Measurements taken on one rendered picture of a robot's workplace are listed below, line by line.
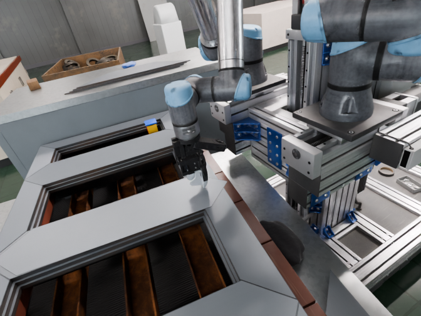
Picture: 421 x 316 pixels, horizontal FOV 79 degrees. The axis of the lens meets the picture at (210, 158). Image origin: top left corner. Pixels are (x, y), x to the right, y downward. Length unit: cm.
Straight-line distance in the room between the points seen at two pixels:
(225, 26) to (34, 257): 85
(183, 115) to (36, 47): 1078
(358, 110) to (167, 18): 652
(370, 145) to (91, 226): 93
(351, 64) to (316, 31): 27
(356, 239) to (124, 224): 120
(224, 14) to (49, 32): 1067
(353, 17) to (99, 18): 1105
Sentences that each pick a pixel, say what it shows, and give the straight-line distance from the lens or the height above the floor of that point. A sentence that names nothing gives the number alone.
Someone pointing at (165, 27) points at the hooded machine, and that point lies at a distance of 704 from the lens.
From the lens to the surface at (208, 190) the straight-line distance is 87.
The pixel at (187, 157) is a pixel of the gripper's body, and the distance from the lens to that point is 77.
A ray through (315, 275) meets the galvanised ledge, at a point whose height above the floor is 68.
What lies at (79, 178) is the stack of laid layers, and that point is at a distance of 122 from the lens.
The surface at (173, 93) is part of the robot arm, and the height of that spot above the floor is 121.
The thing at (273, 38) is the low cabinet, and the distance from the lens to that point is 647.
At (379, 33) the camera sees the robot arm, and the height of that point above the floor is 132.
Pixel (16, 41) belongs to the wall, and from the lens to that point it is 1141.
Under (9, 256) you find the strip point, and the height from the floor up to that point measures 86.
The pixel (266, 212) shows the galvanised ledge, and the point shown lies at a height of 68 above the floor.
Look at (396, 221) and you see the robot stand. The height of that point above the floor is 21.
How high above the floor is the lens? 142
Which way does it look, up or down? 33 degrees down
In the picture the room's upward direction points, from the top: 10 degrees counter-clockwise
